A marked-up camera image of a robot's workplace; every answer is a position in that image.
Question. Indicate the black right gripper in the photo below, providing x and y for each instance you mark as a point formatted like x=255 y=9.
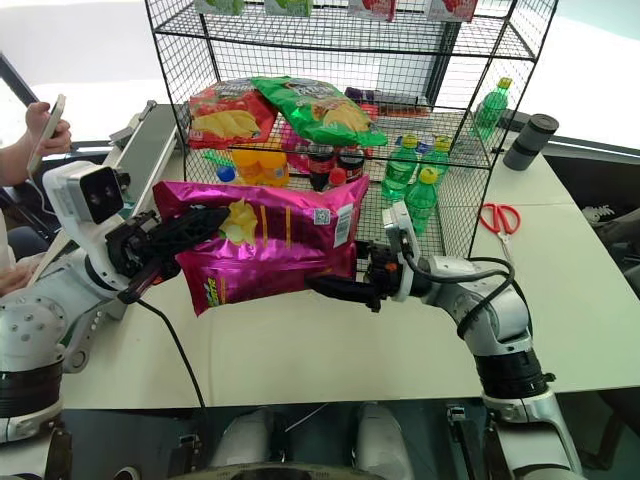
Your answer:
x=382 y=267

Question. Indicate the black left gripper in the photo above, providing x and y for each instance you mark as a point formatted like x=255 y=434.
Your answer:
x=132 y=245

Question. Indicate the magenta potato chips bag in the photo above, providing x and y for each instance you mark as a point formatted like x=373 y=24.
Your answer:
x=280 y=240

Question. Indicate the white smartphone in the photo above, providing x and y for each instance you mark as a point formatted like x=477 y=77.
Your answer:
x=47 y=127

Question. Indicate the person's forearm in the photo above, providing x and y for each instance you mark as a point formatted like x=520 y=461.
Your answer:
x=12 y=162

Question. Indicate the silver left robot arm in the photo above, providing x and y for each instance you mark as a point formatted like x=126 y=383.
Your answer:
x=35 y=310

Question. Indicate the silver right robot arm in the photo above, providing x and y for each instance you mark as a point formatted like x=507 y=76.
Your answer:
x=500 y=320

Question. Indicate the person's bare hand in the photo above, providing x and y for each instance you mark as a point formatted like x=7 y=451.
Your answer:
x=42 y=127

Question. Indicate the blue capped bottle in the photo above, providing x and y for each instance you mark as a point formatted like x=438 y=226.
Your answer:
x=226 y=174

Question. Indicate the green soda bottle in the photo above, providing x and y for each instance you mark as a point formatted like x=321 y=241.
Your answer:
x=399 y=170
x=436 y=160
x=492 y=107
x=422 y=202

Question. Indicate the cola bottle pack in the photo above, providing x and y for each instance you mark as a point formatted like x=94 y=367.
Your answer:
x=330 y=162

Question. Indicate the red potato chips bag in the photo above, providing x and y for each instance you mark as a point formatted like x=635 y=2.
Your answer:
x=225 y=117

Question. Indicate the white robot leg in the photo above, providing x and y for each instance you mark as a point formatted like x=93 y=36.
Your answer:
x=247 y=435
x=377 y=432

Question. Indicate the pink snack bag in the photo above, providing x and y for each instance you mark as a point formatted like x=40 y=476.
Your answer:
x=295 y=147

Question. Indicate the blue bottle cap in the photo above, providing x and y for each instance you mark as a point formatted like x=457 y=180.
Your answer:
x=425 y=146

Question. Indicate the green potato chips bag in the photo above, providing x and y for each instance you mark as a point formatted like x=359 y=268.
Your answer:
x=325 y=112

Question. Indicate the dark red snack box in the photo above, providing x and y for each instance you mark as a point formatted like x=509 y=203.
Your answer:
x=395 y=109

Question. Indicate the purple snack box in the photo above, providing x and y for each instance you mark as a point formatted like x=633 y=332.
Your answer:
x=360 y=94

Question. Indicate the dark grey cylinder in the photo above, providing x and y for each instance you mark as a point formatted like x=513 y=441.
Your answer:
x=530 y=142

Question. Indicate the green snack packet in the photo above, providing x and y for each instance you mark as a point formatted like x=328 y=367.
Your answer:
x=289 y=6
x=220 y=5

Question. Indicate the red snack packet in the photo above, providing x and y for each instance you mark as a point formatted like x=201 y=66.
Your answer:
x=372 y=9
x=452 y=9

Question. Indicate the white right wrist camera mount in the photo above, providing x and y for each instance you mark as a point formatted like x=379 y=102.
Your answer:
x=400 y=235

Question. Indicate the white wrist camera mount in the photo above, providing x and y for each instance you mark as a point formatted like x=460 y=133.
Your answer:
x=400 y=235
x=82 y=190

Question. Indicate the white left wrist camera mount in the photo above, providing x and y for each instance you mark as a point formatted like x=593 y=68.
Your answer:
x=82 y=190

